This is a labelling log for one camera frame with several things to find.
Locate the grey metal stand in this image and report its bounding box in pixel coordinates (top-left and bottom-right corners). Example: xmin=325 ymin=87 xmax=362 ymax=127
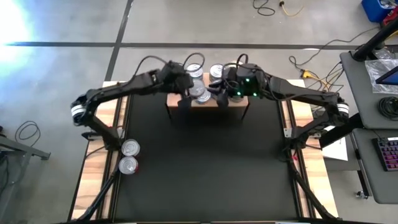
xmin=0 ymin=126 xmax=52 ymax=215

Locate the looped black floor cable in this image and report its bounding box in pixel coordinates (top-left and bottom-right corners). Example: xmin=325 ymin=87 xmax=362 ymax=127
xmin=14 ymin=120 xmax=42 ymax=141

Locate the wooden shelf with black frame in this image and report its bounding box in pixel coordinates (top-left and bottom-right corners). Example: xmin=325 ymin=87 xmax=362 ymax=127
xmin=165 ymin=72 xmax=250 ymax=121

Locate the tablet with blue screen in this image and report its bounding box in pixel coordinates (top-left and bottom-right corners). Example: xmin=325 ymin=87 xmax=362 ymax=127
xmin=375 ymin=65 xmax=398 ymax=86

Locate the red bag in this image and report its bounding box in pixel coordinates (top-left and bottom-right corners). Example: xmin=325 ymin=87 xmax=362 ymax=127
xmin=382 ymin=14 xmax=398 ymax=27

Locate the blue plastic bin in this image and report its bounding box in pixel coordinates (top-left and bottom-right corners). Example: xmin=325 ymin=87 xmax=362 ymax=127
xmin=360 ymin=0 xmax=398 ymax=23

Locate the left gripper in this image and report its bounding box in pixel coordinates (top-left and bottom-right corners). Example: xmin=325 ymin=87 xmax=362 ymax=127
xmin=160 ymin=61 xmax=194 ymax=118

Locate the clear plastic sheet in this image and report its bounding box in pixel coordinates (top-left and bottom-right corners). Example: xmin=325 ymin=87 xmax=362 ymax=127
xmin=364 ymin=58 xmax=398 ymax=95

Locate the white paper sheet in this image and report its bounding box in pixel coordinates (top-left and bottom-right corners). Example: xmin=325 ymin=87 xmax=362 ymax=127
xmin=322 ymin=124 xmax=349 ymax=162

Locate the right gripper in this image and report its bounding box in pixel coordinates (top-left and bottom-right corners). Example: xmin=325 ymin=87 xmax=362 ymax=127
xmin=206 ymin=63 xmax=267 ymax=109

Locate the coiled black cable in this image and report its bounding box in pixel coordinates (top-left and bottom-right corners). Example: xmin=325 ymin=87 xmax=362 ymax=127
xmin=377 ymin=95 xmax=398 ymax=121

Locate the yellow floor cable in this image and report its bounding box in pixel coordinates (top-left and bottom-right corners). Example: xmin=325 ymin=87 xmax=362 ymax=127
xmin=279 ymin=0 xmax=307 ymax=17

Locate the blue-labelled tin can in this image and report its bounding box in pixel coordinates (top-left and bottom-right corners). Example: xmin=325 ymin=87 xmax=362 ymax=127
xmin=186 ymin=63 xmax=205 ymax=79

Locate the red can with barcode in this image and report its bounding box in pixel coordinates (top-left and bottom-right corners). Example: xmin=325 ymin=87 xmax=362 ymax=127
xmin=121 ymin=139 xmax=141 ymax=157

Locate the backlit keyboard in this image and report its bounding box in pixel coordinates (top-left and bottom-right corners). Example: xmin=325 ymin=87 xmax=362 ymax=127
xmin=371 ymin=136 xmax=398 ymax=172

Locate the yellow power plug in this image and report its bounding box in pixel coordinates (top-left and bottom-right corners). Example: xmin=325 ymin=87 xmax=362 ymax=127
xmin=300 ymin=68 xmax=315 ymax=80

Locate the black desk leg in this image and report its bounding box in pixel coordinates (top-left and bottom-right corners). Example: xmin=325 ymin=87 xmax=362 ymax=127
xmin=318 ymin=111 xmax=364 ymax=149

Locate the long black floor cable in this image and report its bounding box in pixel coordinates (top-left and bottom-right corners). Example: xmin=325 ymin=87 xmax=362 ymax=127
xmin=288 ymin=26 xmax=382 ymax=78

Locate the grey desk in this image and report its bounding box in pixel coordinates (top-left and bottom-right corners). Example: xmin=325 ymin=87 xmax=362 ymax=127
xmin=339 ymin=51 xmax=398 ymax=130
xmin=351 ymin=127 xmax=398 ymax=205

